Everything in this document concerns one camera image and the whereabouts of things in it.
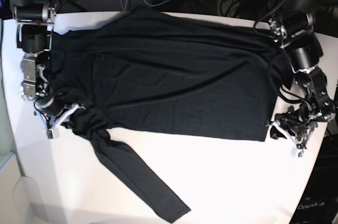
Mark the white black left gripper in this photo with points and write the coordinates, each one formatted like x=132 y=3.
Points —
x=297 y=125

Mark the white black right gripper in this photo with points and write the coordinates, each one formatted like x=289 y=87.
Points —
x=53 y=112

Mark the black long sleeve shirt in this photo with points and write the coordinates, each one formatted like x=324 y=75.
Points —
x=152 y=72

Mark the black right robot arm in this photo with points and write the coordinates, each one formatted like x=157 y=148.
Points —
x=291 y=24

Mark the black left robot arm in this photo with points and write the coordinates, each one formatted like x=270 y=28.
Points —
x=34 y=35

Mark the black OpenArm case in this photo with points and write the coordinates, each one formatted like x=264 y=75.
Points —
x=318 y=203

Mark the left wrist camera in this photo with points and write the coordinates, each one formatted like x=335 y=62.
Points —
x=52 y=133

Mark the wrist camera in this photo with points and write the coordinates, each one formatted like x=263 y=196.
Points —
x=52 y=133
x=297 y=153

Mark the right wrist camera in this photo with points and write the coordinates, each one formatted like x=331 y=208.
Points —
x=297 y=153

